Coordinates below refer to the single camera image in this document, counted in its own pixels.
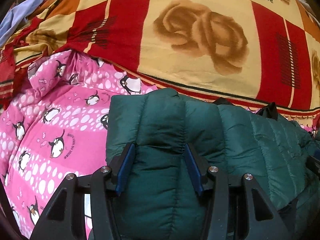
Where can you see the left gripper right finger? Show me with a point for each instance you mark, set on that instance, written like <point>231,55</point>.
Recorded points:
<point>236,203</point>

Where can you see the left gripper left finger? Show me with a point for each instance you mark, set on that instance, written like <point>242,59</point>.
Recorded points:
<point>64,215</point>

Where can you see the dark green puffer jacket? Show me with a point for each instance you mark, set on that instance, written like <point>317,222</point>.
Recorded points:
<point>159,201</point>

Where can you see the pink penguin quilt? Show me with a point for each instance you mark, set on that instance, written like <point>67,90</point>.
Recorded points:
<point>57,125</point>

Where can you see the red rose pattern blanket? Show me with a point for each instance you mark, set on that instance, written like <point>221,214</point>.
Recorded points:
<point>252,52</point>

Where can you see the light blue cloth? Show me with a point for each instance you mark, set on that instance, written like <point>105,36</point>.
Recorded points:
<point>15,16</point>

